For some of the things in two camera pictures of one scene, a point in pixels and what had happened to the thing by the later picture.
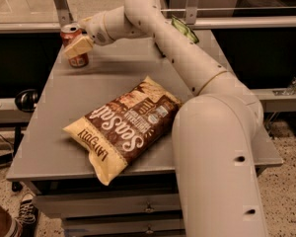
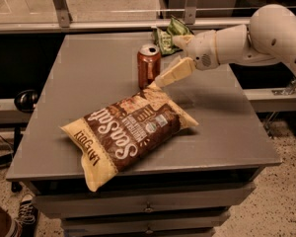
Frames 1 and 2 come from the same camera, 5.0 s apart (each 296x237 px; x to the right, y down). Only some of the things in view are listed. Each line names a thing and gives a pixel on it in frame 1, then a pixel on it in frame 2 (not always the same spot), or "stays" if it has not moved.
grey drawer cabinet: (69, 190) stays
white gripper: (95, 29) -> (202, 51)
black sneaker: (28, 215) stays
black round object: (26, 100) stays
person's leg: (0, 220) stays
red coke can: (70, 33) -> (148, 64)
